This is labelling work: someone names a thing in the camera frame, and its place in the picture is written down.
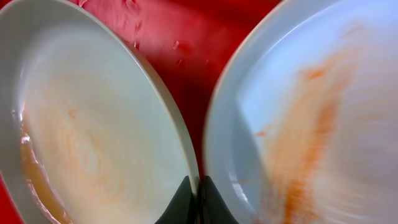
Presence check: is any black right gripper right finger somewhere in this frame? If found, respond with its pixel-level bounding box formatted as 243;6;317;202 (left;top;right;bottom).
198;175;238;224

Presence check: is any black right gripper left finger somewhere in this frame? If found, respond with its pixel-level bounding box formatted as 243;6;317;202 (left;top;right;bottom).
155;176;197;224

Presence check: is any large white plate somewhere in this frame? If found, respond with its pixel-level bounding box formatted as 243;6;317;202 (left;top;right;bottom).
1;1;198;223

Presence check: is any small white plate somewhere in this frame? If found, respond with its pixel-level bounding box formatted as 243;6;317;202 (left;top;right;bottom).
205;0;397;223

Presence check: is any red plastic tray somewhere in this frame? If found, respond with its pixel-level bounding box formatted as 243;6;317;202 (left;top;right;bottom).
1;1;276;223

